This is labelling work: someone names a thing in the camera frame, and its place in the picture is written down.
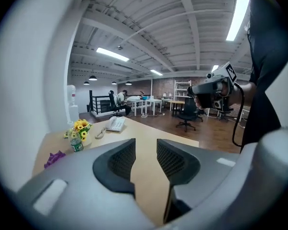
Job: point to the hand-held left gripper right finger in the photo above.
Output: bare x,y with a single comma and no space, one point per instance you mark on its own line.
180,163

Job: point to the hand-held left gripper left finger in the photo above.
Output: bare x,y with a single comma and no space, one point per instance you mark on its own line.
115,176

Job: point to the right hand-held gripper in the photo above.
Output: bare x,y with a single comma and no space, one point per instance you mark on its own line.
220,74

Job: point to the person's right forearm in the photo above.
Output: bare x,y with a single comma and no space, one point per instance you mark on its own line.
244,93

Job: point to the person's right hand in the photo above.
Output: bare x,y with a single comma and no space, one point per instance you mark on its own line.
198,103

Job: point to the white shelf rack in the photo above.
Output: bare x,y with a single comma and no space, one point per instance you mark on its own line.
182,90

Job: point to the wooden desk black legs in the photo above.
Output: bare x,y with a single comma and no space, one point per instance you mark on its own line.
176,103

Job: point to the black swivel chair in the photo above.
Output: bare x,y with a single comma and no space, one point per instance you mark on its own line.
224,112
188,111

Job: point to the ceiling tube light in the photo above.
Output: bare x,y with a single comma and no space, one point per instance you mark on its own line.
112,54
214,68
156,72
237,18

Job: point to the white desk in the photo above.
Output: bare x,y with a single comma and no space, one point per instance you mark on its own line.
136,104
153,104

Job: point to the blue container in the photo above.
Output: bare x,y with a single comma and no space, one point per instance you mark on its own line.
146,97

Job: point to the clear water bottle green label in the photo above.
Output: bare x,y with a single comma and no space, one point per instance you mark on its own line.
76,142

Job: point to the white desk telephone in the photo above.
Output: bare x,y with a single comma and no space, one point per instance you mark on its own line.
115,124

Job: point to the white pillow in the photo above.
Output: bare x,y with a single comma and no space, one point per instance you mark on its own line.
134,98

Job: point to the potted yellow sunflowers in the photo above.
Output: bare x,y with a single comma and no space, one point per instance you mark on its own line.
82,128

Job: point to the purple crumpled bag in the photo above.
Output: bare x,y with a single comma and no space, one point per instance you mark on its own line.
54,159

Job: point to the black office chair with headrest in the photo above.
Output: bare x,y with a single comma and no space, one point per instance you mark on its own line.
113,102

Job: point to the black metal railing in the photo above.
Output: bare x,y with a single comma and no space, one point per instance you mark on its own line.
99,103

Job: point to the person's black shirt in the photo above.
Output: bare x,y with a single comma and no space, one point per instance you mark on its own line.
268,68

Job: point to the water dispenser bottle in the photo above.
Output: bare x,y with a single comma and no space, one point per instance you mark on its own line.
72,95

